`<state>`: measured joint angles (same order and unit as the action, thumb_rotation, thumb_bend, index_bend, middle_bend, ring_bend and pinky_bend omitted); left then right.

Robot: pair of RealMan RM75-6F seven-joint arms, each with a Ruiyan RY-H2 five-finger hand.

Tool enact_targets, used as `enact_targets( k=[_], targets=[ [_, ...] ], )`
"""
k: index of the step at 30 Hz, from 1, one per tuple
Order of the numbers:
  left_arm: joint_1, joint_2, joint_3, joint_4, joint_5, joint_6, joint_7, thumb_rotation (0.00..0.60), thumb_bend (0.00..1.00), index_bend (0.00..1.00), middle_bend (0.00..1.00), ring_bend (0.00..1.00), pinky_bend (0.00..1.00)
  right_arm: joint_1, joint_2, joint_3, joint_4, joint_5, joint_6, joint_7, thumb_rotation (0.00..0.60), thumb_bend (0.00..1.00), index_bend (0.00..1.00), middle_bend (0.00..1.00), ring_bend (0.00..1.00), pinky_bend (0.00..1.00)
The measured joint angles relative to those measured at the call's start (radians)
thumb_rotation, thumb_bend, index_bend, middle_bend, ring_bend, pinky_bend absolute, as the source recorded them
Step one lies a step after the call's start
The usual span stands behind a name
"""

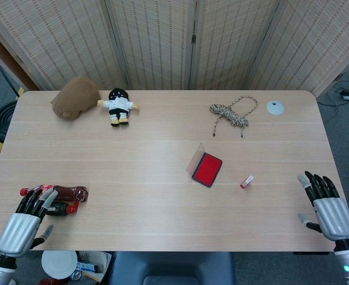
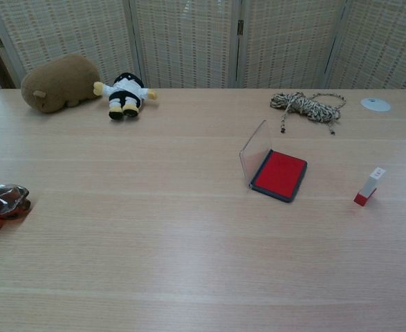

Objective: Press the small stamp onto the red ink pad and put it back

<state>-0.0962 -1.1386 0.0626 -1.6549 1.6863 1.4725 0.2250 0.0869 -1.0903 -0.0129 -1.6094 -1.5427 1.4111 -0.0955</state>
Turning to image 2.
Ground white and red stamp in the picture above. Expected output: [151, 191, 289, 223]
[353, 166, 386, 208]

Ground red ink pad clear lid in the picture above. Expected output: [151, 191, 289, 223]
[239, 119, 308, 204]

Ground black and white plush doll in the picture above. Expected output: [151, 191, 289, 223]
[93, 71, 158, 121]

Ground woven folding screen panel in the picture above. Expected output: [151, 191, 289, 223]
[0, 0, 145, 90]
[323, 0, 406, 91]
[128, 0, 243, 90]
[237, 0, 349, 90]

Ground brown capybara plush toy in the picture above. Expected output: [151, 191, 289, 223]
[20, 53, 102, 114]

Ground white round grommet cover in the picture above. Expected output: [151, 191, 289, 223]
[360, 97, 392, 113]

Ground dark sausage snack package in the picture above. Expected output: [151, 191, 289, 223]
[0, 183, 32, 219]

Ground coiled speckled rope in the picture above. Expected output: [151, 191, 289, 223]
[270, 91, 347, 138]

